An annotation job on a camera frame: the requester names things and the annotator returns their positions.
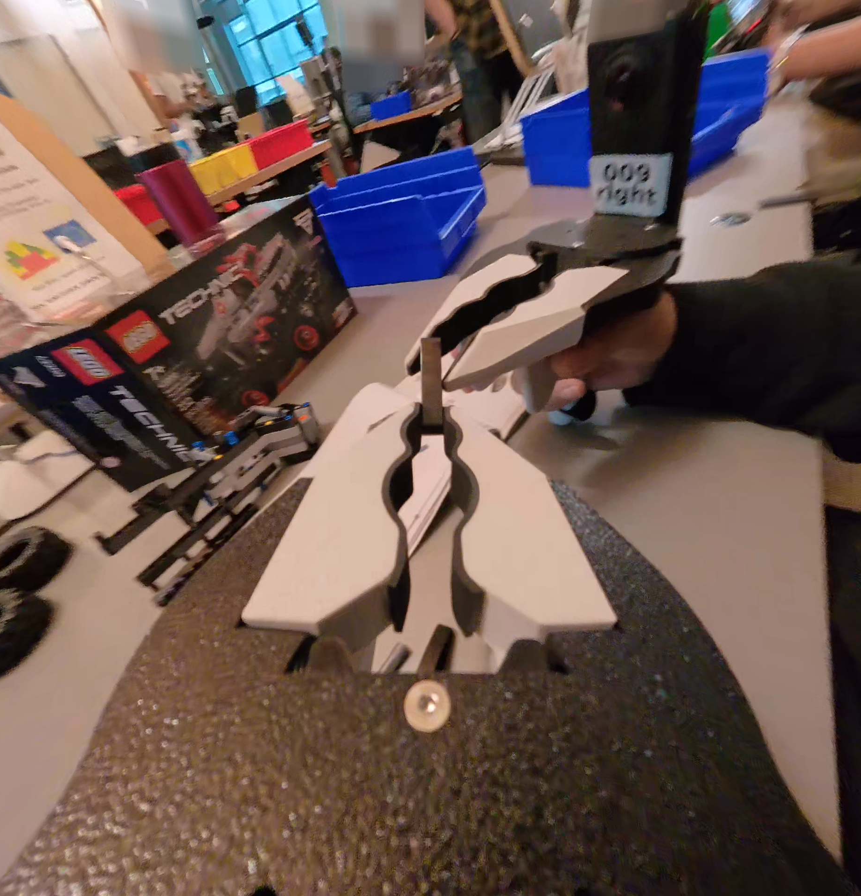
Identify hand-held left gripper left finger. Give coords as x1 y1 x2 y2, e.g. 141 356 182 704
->
242 402 412 648

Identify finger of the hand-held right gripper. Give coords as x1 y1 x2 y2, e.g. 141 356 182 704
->
404 253 554 375
442 266 631 393

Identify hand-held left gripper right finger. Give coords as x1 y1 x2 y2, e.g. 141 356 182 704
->
441 406 619 648

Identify black curved toy piece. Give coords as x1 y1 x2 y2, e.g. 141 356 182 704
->
421 337 444 429

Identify person's right forearm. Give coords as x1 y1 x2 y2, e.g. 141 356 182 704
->
623 259 861 463

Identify grey desk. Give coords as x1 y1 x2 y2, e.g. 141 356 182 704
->
0 91 840 896

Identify person's right hand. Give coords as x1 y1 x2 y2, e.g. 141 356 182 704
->
548 293 678 414

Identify toy building instruction booklet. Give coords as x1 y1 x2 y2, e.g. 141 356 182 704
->
317 374 531 555

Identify grey toy chassis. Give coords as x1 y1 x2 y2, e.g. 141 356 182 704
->
95 402 323 606

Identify long wooden table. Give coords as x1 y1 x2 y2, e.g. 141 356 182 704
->
147 139 333 235

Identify red plastic bin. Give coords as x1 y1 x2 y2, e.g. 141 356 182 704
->
114 183 155 226
247 119 314 171

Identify black toy set box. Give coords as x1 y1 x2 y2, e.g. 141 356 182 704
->
0 196 358 492

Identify maroon tumbler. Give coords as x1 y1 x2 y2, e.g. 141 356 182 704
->
135 160 225 252

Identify clear bag of toy parts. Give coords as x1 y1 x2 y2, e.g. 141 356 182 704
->
0 273 117 344

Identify printed instruction sheet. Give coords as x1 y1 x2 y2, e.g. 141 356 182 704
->
0 105 148 323

